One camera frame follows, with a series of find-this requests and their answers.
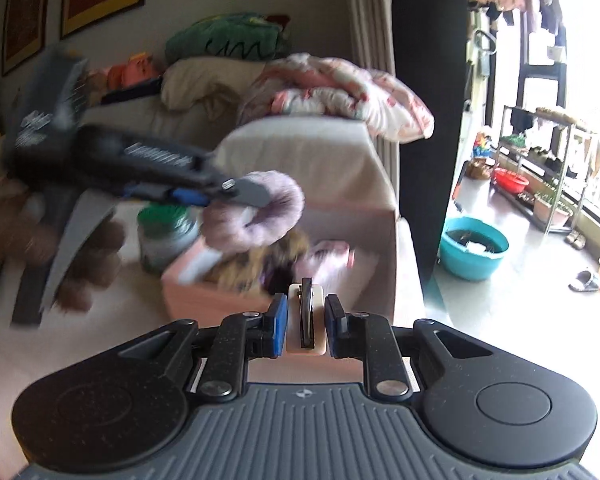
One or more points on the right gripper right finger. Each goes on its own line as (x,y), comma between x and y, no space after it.
(368,338)

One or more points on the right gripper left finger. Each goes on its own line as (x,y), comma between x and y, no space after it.
(230,347)

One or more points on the cream black hair clip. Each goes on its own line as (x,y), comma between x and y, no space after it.
(306,332)

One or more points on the calico fur scrunchie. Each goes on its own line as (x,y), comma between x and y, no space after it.
(247,273)

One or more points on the purple fluffy scrunchie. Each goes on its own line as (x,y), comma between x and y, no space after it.
(232,227)

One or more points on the pink storage box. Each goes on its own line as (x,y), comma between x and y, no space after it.
(352,255)

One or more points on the pink orange plush toy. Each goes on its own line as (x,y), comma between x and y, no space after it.
(138,69)

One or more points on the teal plastic basin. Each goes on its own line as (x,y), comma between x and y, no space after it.
(471,249)

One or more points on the green lid glass jar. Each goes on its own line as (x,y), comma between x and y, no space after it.
(164,233)

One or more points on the grey covered sofa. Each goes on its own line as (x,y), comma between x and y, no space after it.
(333,160)

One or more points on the beige pillow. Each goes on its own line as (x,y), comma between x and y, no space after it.
(216,83)

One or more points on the red plastic basin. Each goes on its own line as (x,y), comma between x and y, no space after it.
(509,181)

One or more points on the white slipper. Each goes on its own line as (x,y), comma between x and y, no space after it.
(585,281)

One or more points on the green plush cushion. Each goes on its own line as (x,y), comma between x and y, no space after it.
(242,36)

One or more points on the metal plant shelf rack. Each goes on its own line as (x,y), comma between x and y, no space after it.
(557,155)

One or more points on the pink floral blanket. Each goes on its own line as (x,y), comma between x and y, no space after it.
(305,85)

